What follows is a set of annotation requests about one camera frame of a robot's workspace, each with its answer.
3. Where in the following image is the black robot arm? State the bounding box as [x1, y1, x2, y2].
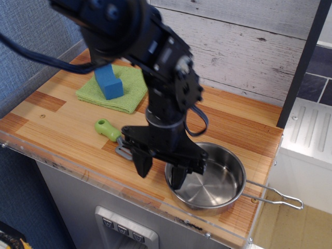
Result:
[50, 1, 208, 190]

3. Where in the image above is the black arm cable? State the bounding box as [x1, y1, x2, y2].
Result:
[0, 32, 99, 75]

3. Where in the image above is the stainless steel pan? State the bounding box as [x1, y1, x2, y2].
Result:
[164, 142, 304, 216]

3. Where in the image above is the silver dispenser panel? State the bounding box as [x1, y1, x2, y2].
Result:
[95, 206, 159, 248]

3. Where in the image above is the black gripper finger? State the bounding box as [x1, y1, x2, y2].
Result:
[171, 165, 189, 189]
[132, 151, 153, 178]

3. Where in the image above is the green handled grey spatula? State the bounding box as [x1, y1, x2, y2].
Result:
[94, 119, 132, 161]

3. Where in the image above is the green folded cloth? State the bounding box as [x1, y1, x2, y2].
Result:
[76, 64, 147, 114]

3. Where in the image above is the clear acrylic edge guard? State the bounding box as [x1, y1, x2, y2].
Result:
[1, 128, 268, 248]

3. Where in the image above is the white ridged appliance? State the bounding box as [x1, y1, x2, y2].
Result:
[268, 98, 331, 213]

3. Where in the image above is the black right post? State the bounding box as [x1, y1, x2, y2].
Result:
[276, 0, 331, 129]

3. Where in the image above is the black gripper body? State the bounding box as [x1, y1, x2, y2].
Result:
[121, 125, 208, 174]

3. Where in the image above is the yellow object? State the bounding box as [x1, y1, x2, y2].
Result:
[1, 231, 32, 249]

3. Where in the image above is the blue wooden block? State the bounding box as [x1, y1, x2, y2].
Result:
[94, 64, 124, 100]

